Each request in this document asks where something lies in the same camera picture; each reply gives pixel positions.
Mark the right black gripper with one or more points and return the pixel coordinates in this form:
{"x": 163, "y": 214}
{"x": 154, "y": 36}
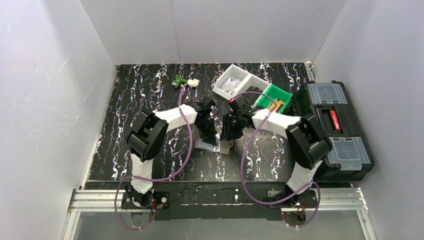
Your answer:
{"x": 230, "y": 130}

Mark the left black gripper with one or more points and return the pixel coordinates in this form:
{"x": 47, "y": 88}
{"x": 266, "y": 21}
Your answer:
{"x": 208, "y": 131}

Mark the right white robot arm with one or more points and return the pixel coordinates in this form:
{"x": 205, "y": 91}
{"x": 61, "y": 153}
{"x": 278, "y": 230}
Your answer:
{"x": 308, "y": 142}

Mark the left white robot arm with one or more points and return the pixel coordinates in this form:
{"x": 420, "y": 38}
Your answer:
{"x": 147, "y": 136}

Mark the cards in white bin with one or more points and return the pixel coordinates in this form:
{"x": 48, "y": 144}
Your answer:
{"x": 230, "y": 85}

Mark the black item in bin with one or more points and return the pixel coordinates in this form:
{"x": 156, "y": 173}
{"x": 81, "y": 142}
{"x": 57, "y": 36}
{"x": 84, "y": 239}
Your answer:
{"x": 252, "y": 97}

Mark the green plastic bin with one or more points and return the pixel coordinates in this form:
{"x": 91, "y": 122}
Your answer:
{"x": 276, "y": 94}

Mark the white two-compartment bin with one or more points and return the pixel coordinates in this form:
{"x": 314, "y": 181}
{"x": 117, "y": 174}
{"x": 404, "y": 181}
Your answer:
{"x": 247, "y": 79}

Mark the yellow item in green bin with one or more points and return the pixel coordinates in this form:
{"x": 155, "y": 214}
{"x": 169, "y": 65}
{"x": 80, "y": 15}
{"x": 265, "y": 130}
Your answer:
{"x": 276, "y": 107}

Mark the green white pipe fitting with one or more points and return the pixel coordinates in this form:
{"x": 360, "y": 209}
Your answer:
{"x": 178, "y": 80}

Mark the black tool box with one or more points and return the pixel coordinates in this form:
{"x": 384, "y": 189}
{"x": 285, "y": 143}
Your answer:
{"x": 350, "y": 159}

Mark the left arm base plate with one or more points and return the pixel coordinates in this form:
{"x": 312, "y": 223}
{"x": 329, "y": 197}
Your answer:
{"x": 150, "y": 200}

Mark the aluminium frame rail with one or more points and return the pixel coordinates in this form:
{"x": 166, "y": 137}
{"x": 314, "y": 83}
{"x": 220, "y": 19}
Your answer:
{"x": 228, "y": 202}

